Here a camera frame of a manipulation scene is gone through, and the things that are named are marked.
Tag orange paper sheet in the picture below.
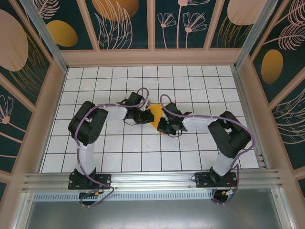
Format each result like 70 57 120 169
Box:
142 104 167 136

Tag grey metal sheet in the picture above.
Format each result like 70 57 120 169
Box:
23 200 285 229

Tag small circuit board with connector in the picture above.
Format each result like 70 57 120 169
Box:
79 190 105 198
220 189 239 198

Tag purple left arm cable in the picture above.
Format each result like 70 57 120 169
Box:
73 87 151 208

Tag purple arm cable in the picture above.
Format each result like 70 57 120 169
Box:
160 94 255 206
73 87 151 208

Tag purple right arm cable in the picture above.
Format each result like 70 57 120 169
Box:
160 94 255 206

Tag long aluminium mounting rail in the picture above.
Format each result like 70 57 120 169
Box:
22 168 286 192

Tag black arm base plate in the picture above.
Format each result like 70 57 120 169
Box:
194 171 238 189
68 173 112 190

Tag grey slotted cable duct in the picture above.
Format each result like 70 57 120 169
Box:
33 192 215 201

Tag aluminium side rail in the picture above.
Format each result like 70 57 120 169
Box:
232 66 267 169

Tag aluminium frame post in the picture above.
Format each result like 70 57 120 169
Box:
19 0 69 73
233 0 279 70

